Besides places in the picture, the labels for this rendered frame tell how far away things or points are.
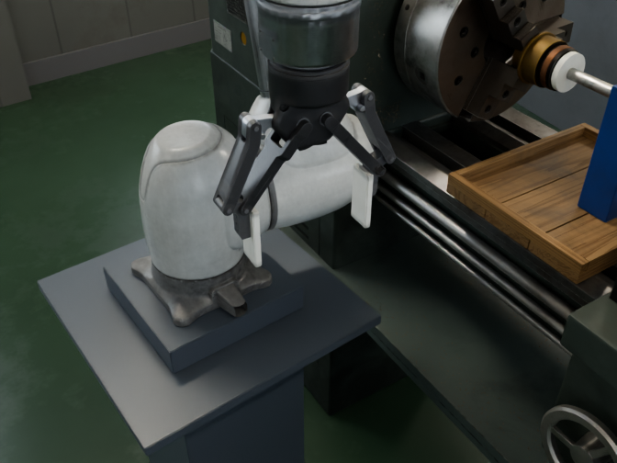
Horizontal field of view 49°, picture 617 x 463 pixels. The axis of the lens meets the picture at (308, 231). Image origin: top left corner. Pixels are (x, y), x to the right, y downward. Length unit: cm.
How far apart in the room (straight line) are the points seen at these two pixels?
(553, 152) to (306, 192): 55
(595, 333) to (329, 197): 44
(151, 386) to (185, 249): 22
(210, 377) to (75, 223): 175
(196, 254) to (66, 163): 216
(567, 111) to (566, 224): 220
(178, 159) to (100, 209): 184
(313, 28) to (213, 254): 54
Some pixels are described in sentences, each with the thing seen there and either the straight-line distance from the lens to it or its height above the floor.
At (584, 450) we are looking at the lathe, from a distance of 109.
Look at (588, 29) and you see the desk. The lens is 324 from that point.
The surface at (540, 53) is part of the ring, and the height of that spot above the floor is 111.
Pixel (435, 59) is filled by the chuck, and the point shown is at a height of 108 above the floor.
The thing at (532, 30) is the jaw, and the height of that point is 113.
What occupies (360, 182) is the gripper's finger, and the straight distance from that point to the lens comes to 74.
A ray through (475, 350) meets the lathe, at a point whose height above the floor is 54.
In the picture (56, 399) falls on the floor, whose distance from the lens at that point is 213.
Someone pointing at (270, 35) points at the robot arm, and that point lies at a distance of 60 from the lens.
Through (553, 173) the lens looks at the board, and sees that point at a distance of 134.
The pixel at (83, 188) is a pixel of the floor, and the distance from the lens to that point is 296.
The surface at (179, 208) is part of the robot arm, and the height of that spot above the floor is 100.
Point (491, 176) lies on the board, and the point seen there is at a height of 88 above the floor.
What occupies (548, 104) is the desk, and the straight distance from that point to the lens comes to 347.
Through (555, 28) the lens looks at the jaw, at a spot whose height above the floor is 110.
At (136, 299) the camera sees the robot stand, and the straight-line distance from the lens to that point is 115.
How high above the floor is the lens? 156
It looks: 37 degrees down
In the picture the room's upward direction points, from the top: straight up
